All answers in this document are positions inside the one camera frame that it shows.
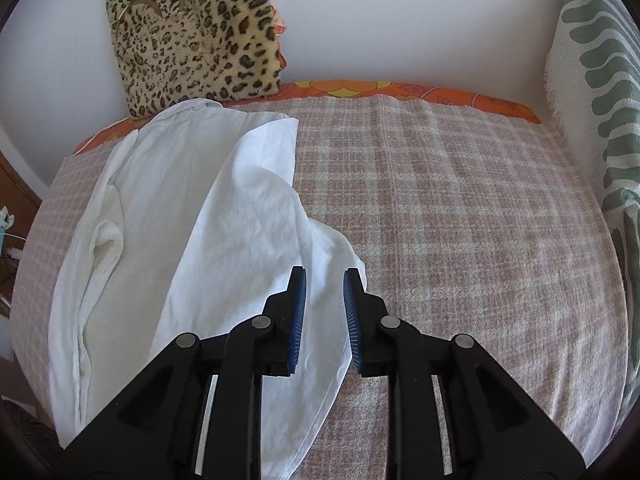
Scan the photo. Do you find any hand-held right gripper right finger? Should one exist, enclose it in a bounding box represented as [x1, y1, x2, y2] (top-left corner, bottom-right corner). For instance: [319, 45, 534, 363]
[342, 268, 587, 480]

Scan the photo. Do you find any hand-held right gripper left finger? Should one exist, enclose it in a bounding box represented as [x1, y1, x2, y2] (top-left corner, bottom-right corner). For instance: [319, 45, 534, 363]
[56, 265, 307, 480]

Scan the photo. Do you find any white long-sleeved shirt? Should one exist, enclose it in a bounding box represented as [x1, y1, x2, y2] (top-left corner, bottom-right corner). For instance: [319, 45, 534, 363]
[47, 98, 370, 480]

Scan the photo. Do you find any pink checked blanket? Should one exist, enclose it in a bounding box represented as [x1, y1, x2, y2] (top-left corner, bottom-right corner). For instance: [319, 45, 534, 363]
[11, 95, 630, 480]

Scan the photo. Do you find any orange patterned bed sheet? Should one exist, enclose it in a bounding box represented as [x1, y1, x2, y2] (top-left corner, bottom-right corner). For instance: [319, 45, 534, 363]
[74, 79, 543, 156]

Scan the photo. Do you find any leopard print cushion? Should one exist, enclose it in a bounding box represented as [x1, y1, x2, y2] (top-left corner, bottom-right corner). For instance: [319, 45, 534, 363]
[105, 0, 287, 119]

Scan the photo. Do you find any green striped white throw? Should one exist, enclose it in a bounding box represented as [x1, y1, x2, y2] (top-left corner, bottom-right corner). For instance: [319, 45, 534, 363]
[544, 0, 640, 281]

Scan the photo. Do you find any white cable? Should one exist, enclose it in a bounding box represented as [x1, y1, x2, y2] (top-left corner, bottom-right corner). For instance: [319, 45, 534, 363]
[0, 232, 26, 261]

